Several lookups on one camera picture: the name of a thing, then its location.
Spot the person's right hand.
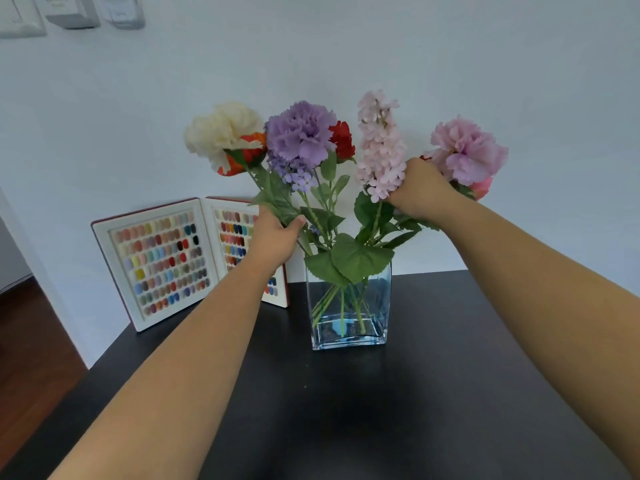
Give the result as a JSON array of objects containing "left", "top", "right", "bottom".
[{"left": 386, "top": 158, "right": 464, "bottom": 224}]

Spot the person's left hand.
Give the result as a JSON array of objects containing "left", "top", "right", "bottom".
[{"left": 244, "top": 205, "right": 307, "bottom": 275}]

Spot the pink artificial carnation flower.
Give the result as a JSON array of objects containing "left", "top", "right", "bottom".
[{"left": 426, "top": 116, "right": 510, "bottom": 199}]

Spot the cream artificial carnation flower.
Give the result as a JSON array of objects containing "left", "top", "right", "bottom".
[{"left": 183, "top": 101, "right": 286, "bottom": 226}]

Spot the person's right forearm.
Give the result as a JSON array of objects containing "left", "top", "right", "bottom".
[{"left": 436, "top": 195, "right": 640, "bottom": 480}]

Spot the person's left forearm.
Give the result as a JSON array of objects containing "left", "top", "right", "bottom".
[{"left": 49, "top": 257, "right": 288, "bottom": 480}]

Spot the small lilac hydrangea sprig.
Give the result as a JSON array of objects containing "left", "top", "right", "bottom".
[{"left": 267, "top": 154, "right": 319, "bottom": 193}]

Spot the pale pink stock flower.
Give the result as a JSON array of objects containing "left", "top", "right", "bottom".
[{"left": 354, "top": 89, "right": 408, "bottom": 255}]

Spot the red artificial flower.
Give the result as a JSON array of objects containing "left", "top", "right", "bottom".
[{"left": 328, "top": 120, "right": 357, "bottom": 165}]

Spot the coral pink artificial flower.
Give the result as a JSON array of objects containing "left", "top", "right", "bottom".
[{"left": 469, "top": 175, "right": 495, "bottom": 202}]

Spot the orange artificial flower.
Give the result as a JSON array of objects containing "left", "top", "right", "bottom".
[{"left": 217, "top": 132, "right": 269, "bottom": 177}]

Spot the purple artificial carnation flower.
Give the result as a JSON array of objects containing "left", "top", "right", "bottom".
[{"left": 264, "top": 100, "right": 346, "bottom": 255}]

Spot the clear square glass vase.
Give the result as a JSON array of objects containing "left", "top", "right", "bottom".
[{"left": 304, "top": 261, "right": 393, "bottom": 351}]

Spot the nail colour sample book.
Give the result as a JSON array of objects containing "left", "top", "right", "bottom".
[{"left": 90, "top": 196, "right": 291, "bottom": 333}]

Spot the clear wall cover plate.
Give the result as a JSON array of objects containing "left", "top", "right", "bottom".
[{"left": 99, "top": 0, "right": 146, "bottom": 31}]

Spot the grey wall control box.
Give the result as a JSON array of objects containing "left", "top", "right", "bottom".
[{"left": 32, "top": 0, "right": 101, "bottom": 30}]

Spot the white wall switch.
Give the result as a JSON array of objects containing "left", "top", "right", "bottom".
[{"left": 0, "top": 0, "right": 48, "bottom": 40}]

